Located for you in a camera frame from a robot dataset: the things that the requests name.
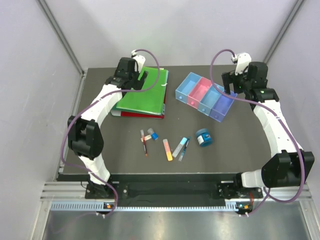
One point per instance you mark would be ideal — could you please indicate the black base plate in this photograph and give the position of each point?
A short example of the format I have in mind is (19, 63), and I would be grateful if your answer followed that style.
(193, 188)

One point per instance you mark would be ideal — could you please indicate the blue round tape dispenser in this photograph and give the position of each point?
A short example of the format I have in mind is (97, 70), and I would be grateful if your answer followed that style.
(203, 137)

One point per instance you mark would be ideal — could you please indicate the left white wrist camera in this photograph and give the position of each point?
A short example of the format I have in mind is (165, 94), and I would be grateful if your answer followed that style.
(139, 59)

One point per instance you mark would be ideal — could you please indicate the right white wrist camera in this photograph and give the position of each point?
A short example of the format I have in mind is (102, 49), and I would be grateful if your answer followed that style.
(242, 61)

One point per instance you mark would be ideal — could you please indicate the teal blue bin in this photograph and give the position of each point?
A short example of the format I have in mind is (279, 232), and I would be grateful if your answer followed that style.
(208, 101)

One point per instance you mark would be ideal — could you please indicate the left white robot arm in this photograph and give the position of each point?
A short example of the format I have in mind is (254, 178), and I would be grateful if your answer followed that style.
(85, 138)

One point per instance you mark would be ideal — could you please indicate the orange highlighter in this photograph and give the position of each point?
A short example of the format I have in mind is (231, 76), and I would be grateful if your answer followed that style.
(167, 150)

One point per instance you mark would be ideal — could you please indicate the light blue bin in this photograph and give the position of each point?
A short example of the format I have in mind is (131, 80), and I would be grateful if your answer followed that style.
(187, 85)

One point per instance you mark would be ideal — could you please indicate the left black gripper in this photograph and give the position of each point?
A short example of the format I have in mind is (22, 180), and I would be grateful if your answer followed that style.
(138, 83)

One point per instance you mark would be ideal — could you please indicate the white eraser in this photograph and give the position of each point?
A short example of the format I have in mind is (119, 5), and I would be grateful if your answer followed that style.
(147, 137)

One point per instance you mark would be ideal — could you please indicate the small blue capped bottle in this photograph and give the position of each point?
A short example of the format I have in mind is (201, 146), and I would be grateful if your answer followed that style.
(152, 133)

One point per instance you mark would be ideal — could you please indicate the blue pen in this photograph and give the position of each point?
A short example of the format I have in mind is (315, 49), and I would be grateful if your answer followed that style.
(184, 149)

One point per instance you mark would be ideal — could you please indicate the green folder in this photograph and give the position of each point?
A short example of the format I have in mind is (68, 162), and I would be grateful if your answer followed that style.
(150, 101)

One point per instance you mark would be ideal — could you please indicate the red pen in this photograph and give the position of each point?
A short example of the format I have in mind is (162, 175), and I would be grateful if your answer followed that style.
(144, 142)

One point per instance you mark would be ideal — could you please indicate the grey slotted cable duct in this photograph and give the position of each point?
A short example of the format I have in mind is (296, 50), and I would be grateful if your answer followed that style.
(87, 206)

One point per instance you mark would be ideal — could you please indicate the pink bin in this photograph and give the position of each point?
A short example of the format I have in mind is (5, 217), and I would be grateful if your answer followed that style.
(198, 92)

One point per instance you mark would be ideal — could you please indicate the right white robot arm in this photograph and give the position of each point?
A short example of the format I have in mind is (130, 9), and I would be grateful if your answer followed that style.
(289, 165)

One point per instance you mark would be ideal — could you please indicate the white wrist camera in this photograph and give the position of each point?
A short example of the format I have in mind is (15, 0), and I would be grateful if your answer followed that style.
(242, 61)
(139, 59)

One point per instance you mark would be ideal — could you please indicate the red folder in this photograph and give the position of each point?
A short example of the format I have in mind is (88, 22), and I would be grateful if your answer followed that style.
(118, 113)

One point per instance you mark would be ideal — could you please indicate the light blue highlighter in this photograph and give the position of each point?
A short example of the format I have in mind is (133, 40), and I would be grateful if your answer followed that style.
(179, 147)

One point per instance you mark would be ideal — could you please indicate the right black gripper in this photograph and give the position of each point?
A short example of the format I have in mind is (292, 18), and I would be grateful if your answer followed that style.
(230, 78)

